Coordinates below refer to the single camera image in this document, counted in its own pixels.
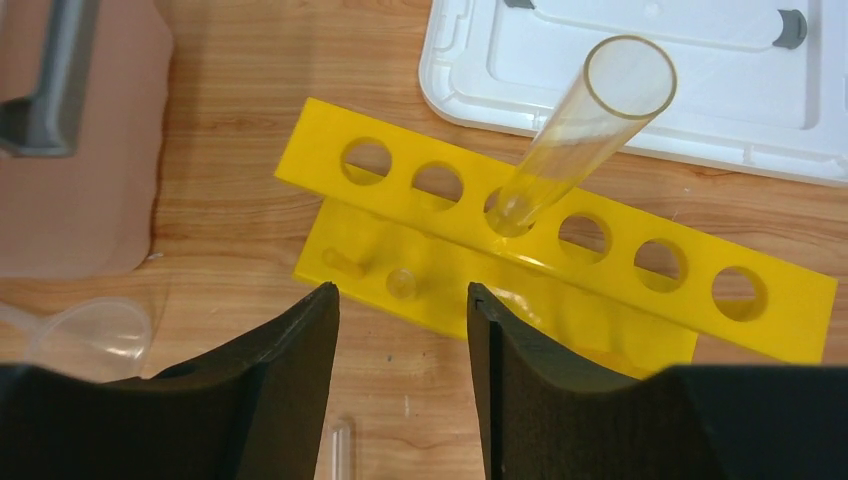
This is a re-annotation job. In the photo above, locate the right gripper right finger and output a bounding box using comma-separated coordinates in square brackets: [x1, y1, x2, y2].
[467, 283, 847, 479]

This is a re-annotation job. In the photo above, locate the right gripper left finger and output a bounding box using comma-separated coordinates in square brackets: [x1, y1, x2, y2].
[1, 282, 340, 479]

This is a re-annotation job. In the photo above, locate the clear glass test tube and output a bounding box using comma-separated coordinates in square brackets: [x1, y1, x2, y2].
[330, 418, 355, 480]
[486, 35, 678, 237]

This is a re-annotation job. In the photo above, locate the yellow test tube rack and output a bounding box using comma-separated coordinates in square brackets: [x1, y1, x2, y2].
[276, 98, 837, 378]

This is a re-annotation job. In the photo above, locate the clear plastic funnel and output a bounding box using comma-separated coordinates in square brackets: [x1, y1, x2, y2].
[1, 297, 153, 383]

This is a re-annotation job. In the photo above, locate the pink plastic bin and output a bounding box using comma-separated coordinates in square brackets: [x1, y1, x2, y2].
[1, 1, 174, 279]

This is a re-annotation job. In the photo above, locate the white plastic lid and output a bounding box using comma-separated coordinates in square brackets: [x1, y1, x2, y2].
[418, 1, 847, 187]

